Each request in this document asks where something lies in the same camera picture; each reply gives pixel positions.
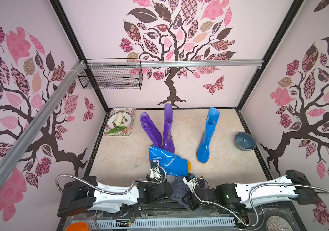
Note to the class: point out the black wire basket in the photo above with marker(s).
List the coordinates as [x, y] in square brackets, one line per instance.
[112, 73]

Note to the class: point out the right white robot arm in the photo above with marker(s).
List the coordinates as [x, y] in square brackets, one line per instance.
[293, 186]

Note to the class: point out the grey cloth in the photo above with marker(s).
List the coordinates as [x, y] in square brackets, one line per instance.
[182, 191]

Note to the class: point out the floral square tray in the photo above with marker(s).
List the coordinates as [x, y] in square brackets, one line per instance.
[128, 130]

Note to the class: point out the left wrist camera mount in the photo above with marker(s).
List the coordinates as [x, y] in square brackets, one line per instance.
[157, 174]

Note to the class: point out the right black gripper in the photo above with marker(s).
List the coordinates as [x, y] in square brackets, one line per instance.
[200, 185]

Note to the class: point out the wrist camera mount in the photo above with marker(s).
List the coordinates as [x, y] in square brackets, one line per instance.
[188, 179]
[157, 174]

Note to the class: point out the aluminium rail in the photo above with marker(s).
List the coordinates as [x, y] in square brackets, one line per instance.
[180, 63]
[9, 162]

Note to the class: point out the purple boot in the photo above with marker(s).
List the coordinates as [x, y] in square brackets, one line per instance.
[151, 130]
[167, 135]

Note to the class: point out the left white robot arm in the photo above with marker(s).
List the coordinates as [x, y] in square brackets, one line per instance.
[67, 209]

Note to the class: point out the round wire fan guard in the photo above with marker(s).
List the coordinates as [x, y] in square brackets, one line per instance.
[277, 223]

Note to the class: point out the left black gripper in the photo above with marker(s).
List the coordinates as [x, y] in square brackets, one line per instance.
[149, 183]

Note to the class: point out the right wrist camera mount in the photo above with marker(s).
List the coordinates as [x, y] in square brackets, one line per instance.
[188, 179]

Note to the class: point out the grey-blue bowl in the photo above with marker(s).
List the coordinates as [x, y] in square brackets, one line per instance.
[244, 141]

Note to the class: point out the orange round object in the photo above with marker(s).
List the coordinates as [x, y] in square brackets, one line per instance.
[79, 226]

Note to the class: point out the blue boot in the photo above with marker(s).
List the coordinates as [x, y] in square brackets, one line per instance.
[203, 150]
[174, 165]

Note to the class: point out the left aluminium rail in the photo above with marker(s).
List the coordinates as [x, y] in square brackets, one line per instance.
[9, 162]

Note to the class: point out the white patterned plate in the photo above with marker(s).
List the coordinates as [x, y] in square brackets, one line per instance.
[128, 119]

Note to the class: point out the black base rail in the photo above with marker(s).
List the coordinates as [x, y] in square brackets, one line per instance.
[170, 209]

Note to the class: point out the white slotted cable duct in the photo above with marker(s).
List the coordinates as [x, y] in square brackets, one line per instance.
[151, 224]

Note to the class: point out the back aluminium rail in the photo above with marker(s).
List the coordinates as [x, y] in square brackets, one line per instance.
[180, 63]

